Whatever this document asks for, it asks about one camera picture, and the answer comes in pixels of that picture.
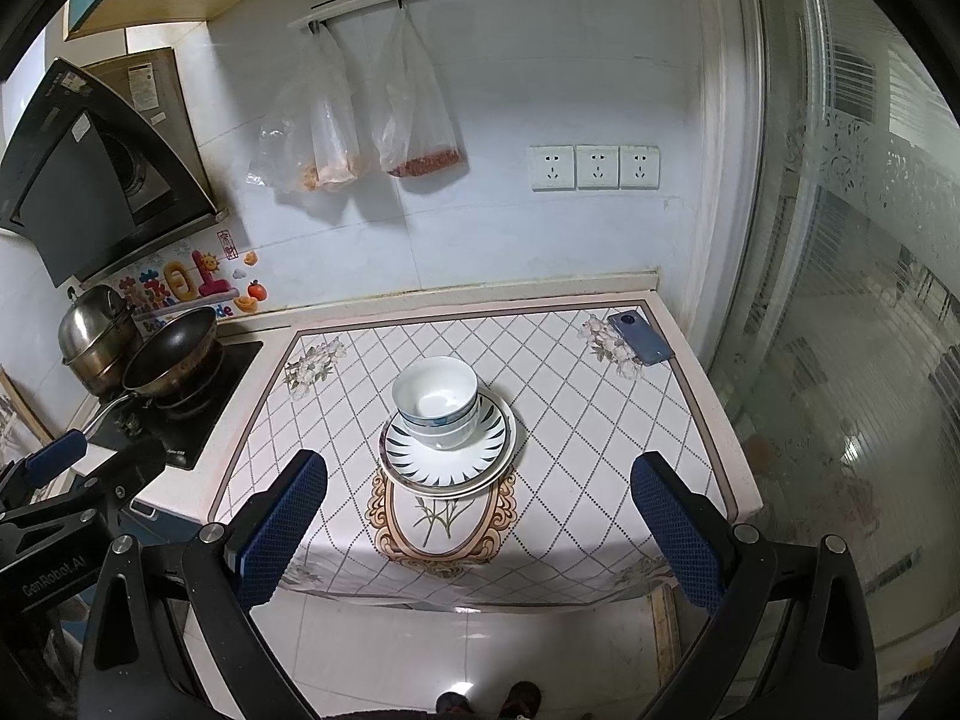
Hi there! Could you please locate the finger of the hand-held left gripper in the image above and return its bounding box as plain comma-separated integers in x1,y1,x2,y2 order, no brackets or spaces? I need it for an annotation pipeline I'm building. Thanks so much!
0,429,89,500
75,439,166,518

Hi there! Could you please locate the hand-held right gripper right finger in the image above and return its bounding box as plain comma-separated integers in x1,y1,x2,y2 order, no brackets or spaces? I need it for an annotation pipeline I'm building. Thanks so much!
630,452,878,720

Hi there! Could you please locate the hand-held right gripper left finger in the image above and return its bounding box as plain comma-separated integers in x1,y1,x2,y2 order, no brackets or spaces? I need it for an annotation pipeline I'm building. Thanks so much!
75,450,329,720

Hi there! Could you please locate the large white floral plate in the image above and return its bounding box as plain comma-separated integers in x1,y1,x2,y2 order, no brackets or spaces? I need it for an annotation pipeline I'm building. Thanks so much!
377,397,520,500

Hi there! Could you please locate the white bowl with flower print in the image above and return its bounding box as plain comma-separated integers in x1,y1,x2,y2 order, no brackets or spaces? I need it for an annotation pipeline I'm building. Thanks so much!
396,409,479,440

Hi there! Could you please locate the white bowl with dark rim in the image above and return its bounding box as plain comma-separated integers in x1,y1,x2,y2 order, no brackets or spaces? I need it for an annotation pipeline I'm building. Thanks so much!
391,357,479,425

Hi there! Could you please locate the blue striped plate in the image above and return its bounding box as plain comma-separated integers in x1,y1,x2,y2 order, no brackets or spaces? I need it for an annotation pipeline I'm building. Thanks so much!
381,390,515,488

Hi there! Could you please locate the steel pot with lid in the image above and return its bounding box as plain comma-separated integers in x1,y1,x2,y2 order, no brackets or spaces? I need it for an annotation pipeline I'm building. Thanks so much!
58,285,140,395

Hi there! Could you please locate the dark wok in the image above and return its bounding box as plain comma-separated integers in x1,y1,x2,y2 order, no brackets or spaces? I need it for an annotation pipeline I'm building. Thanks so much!
86,306,222,436

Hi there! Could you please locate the diamond patterned tablecloth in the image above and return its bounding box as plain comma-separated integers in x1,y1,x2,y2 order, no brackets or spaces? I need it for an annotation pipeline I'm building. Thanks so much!
206,300,758,608

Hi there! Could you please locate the black cooktop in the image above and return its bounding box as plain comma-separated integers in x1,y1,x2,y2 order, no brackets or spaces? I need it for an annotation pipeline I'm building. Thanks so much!
71,341,263,470

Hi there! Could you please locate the blue smartphone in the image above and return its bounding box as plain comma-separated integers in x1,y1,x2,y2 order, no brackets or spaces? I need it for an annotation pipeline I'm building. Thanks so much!
607,311,671,367

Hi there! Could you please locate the frosted glass sliding door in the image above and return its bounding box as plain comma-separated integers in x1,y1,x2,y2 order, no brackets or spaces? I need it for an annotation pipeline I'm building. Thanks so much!
712,0,960,661

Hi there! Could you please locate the black range hood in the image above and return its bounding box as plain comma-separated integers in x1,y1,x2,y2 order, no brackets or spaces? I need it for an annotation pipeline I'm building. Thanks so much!
0,56,230,286

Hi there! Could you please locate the clear plastic bag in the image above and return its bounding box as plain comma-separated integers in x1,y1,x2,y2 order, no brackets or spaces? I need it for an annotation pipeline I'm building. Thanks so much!
249,26,362,194
371,9,466,181

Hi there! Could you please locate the colourful wall sticker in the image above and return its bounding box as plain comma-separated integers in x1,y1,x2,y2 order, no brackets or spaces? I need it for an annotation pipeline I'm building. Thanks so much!
116,229,267,335

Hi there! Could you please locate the white wall socket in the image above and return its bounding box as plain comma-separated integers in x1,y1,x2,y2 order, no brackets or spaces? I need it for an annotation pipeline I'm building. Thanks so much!
620,143,662,190
576,144,620,190
529,145,575,191

